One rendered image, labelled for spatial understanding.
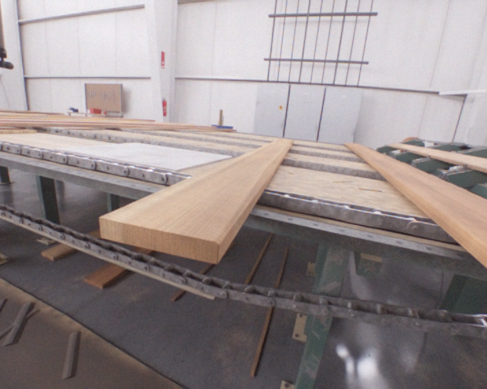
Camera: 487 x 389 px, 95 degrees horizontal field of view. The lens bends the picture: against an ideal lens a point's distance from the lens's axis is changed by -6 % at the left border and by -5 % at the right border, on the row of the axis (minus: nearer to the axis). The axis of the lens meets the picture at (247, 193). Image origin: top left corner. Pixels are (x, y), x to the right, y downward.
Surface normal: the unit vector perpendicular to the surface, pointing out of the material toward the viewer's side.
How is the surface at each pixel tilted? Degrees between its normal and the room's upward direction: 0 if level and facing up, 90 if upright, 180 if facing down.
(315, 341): 90
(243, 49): 90
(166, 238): 90
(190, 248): 90
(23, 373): 0
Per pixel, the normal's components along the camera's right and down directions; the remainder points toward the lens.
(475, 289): -0.33, 0.23
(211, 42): -0.08, 0.24
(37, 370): 0.10, -0.96
